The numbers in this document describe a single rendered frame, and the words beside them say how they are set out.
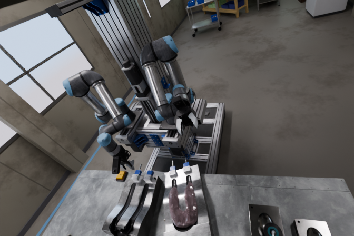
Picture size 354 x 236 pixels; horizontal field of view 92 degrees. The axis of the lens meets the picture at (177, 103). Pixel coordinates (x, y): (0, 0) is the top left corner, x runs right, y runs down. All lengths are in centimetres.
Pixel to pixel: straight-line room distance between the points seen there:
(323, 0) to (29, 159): 618
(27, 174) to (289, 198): 302
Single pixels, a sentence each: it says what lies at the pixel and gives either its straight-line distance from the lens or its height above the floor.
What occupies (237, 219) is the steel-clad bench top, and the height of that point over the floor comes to 80.
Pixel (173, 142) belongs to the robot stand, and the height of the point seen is 98.
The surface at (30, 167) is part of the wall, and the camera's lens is 323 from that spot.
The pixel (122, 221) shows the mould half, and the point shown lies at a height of 93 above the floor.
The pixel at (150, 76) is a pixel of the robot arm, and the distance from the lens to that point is 106.
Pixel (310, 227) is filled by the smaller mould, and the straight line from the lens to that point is 120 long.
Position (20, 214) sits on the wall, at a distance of 336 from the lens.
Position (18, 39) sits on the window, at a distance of 322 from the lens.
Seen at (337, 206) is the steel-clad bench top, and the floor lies 80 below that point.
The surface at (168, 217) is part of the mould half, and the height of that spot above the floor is 88.
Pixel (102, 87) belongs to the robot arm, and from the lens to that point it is 127.
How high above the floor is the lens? 199
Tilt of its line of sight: 37 degrees down
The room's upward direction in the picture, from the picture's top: 23 degrees counter-clockwise
